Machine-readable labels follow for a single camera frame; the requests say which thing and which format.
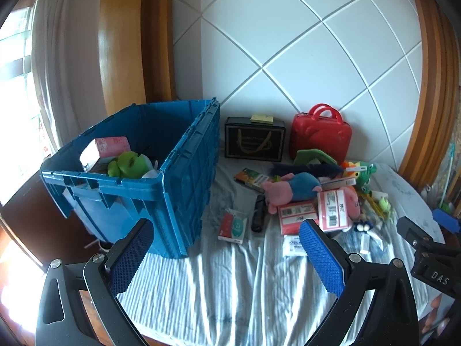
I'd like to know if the red packet white label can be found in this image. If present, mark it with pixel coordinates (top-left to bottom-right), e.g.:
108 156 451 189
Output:
278 202 319 236

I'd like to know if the window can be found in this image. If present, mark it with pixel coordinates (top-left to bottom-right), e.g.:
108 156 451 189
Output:
0 3 40 123

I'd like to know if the blue plastic crate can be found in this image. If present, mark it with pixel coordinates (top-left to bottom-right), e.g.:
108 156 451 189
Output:
39 97 221 258

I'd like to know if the pink package white label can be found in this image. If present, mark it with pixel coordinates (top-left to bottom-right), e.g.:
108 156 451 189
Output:
317 188 352 232

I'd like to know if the green orange carton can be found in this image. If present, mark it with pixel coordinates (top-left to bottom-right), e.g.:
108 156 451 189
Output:
233 168 271 192

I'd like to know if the white plush toy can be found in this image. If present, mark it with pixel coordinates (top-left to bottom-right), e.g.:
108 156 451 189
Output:
141 153 161 179

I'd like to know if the white curtain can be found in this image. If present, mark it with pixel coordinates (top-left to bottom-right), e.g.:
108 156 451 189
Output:
31 0 109 152

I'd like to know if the blue dressed small doll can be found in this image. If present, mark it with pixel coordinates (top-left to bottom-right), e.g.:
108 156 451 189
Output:
351 213 373 233

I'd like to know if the dark green frog plush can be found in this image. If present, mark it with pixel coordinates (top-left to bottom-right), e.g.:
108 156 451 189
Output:
355 162 379 192

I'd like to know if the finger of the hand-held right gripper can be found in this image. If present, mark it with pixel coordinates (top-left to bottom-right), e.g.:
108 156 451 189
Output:
434 208 461 233
396 216 445 260

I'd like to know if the dark blue fuzzy plush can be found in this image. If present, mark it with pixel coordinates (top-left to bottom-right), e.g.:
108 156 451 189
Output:
270 162 344 179

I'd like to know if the pink green tissue pack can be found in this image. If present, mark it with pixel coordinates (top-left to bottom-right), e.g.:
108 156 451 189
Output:
218 209 249 244

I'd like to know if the pink floral tissue pack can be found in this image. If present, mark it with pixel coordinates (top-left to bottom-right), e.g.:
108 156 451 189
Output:
79 136 131 168

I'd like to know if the pink and blue plush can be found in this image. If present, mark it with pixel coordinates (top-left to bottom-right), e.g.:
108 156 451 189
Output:
260 172 323 214

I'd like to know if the person's right hand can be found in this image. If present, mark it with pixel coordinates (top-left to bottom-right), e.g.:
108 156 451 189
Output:
421 292 455 339

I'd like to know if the light green plush toy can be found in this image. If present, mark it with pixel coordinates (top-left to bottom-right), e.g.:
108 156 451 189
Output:
375 195 395 220

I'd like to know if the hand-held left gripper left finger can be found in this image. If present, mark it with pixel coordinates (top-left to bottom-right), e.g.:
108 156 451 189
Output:
35 218 155 346

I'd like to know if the green foam piece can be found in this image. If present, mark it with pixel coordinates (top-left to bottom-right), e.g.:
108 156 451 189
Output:
293 148 337 166

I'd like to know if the bright green plush toy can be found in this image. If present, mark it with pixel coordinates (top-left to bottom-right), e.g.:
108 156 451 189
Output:
107 151 152 179

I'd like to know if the red plastic case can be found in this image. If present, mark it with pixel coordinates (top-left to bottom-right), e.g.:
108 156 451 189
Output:
290 103 353 163

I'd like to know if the pink plush toy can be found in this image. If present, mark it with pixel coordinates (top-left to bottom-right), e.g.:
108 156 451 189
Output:
346 187 361 220

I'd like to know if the white red small box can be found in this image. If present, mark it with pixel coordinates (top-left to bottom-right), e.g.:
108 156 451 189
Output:
322 176 357 190

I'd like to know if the light blue bed sheet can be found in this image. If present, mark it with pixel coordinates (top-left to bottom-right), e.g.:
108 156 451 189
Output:
115 151 447 346

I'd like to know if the white flat packet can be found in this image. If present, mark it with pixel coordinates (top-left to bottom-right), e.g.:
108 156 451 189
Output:
283 234 308 257

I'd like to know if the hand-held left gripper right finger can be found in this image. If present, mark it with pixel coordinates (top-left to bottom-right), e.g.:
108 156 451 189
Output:
299 219 420 346

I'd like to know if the black gift bag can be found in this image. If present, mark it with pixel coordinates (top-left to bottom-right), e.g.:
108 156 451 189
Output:
224 116 287 161

